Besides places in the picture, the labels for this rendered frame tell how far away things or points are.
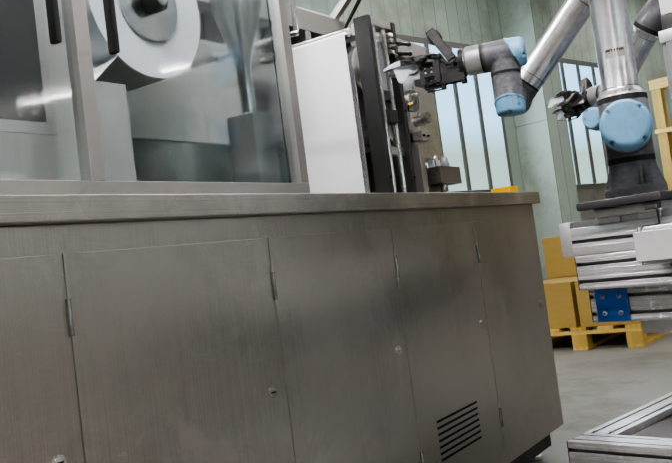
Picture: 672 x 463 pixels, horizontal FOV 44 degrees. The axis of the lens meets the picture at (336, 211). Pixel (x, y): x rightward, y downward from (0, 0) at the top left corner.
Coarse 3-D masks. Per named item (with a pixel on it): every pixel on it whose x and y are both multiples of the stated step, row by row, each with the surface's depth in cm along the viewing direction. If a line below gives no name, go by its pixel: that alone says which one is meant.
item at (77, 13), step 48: (48, 0) 132; (288, 48) 186; (288, 96) 185; (96, 144) 137; (0, 192) 121; (48, 192) 128; (96, 192) 135; (144, 192) 144; (192, 192) 154; (240, 192) 166; (288, 192) 179
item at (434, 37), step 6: (432, 30) 218; (432, 36) 217; (438, 36) 217; (432, 42) 217; (438, 42) 216; (444, 42) 216; (438, 48) 216; (444, 48) 215; (444, 54) 215; (450, 54) 214; (450, 60) 214
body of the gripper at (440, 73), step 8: (432, 56) 214; (440, 56) 215; (424, 64) 216; (432, 64) 214; (440, 64) 215; (448, 64) 214; (456, 64) 215; (424, 72) 216; (432, 72) 215; (440, 72) 214; (448, 72) 214; (456, 72) 213; (464, 72) 213; (424, 80) 214; (432, 80) 215; (440, 80) 213; (448, 80) 214; (456, 80) 213; (464, 80) 213; (432, 88) 218
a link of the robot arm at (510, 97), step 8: (496, 72) 209; (504, 72) 207; (512, 72) 207; (520, 72) 209; (496, 80) 209; (504, 80) 207; (512, 80) 207; (520, 80) 209; (496, 88) 209; (504, 88) 207; (512, 88) 207; (520, 88) 208; (496, 96) 209; (504, 96) 207; (512, 96) 207; (520, 96) 207; (496, 104) 210; (504, 104) 208; (512, 104) 207; (520, 104) 207; (496, 112) 211; (504, 112) 208; (512, 112) 208; (520, 112) 208
